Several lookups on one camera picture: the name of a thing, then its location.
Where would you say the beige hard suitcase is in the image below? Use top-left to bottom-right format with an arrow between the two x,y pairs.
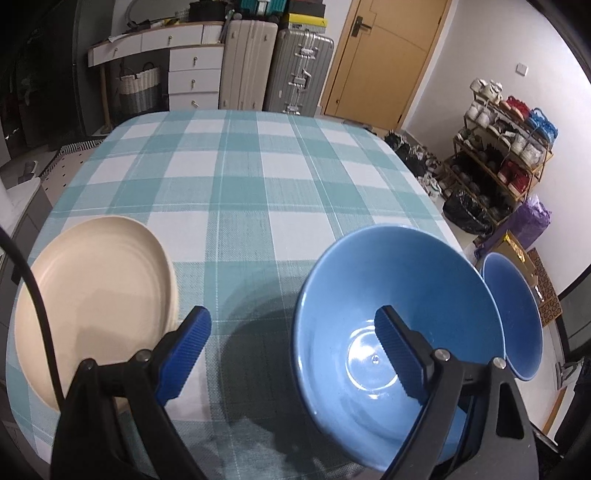
218,18 -> 280,112

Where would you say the purple bag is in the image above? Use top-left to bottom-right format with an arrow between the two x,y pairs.
510,194 -> 553,253

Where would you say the marble top side table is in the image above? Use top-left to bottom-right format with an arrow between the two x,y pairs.
0,178 -> 54,287

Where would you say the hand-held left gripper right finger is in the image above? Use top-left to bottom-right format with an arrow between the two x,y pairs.
375,305 -> 539,480

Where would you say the yellow printed box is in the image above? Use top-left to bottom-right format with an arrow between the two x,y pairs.
475,229 -> 539,288

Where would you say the teal checked tablecloth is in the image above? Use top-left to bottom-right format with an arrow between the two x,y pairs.
4,109 -> 481,480

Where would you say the blue bowl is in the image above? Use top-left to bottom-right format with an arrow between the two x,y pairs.
292,224 -> 507,474
480,252 -> 544,381

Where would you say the teal hard suitcase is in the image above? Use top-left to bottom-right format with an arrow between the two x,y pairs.
239,0 -> 290,15

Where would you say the plain black shoebox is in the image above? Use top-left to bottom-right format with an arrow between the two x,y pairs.
288,0 -> 327,15

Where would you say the yellow black shoebox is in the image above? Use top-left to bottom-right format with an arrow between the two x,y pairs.
281,13 -> 327,31

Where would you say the dark wardrobe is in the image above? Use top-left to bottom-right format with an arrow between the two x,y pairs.
0,18 -> 77,153

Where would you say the grey white woven basket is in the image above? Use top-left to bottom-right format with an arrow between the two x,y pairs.
115,62 -> 163,116

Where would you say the black trash bag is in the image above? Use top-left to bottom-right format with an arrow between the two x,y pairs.
442,187 -> 495,236

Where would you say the pile of dark shoes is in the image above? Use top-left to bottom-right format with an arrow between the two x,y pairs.
383,129 -> 447,199

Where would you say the oval grey-framed mirror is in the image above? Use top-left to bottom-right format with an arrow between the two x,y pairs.
124,0 -> 195,26

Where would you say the brown patterned door mat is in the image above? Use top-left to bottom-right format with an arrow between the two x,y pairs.
526,249 -> 562,329

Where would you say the black cable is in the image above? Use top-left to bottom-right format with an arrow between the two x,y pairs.
0,226 -> 66,412

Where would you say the wooden door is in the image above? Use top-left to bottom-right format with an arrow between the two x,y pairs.
321,0 -> 453,133

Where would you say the silver hard suitcase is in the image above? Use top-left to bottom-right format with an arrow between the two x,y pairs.
263,28 -> 335,116

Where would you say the white dotted rug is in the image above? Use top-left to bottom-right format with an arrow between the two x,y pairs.
39,138 -> 112,186

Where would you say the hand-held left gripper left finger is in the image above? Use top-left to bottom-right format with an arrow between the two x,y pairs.
51,305 -> 212,480

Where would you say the white dresser with drawers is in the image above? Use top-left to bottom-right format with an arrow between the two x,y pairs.
88,21 -> 227,112

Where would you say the shoe rack with shoes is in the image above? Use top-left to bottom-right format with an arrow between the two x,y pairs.
450,78 -> 558,217

